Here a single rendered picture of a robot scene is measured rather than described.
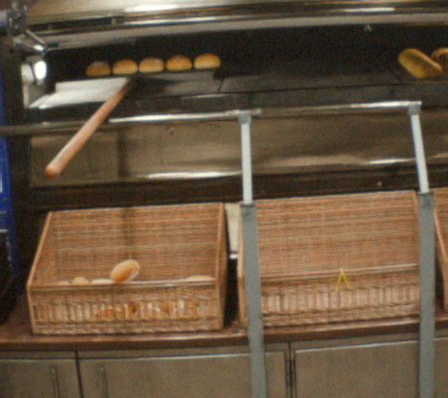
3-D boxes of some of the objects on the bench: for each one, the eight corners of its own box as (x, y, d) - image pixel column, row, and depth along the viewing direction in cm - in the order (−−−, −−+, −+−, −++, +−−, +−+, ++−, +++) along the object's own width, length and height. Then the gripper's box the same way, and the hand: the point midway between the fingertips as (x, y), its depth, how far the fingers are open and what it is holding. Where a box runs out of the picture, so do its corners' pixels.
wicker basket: (56, 293, 407) (47, 210, 402) (231, 287, 404) (225, 200, 399) (30, 336, 359) (18, 244, 355) (224, 331, 356) (217, 235, 351)
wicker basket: (242, 286, 403) (237, 200, 399) (418, 273, 401) (416, 188, 396) (238, 330, 356) (232, 234, 351) (435, 314, 353) (434, 220, 348)
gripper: (-4, -20, 341) (70, -29, 340) (1, 67, 345) (75, 60, 344) (-10, -19, 334) (65, -28, 333) (-5, 70, 338) (70, 63, 337)
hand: (66, 16), depth 338 cm, fingers open, 13 cm apart
